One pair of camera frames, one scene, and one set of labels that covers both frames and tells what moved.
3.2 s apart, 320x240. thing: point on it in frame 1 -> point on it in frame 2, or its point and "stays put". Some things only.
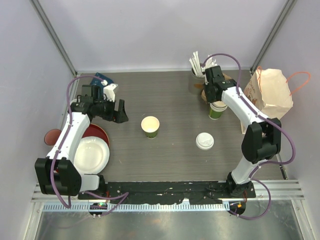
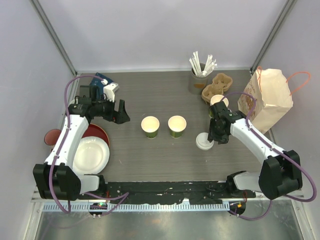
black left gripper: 120,116 stays put
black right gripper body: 209,97 -> 216,134
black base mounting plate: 161,192 stays put
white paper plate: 91,155 stays put
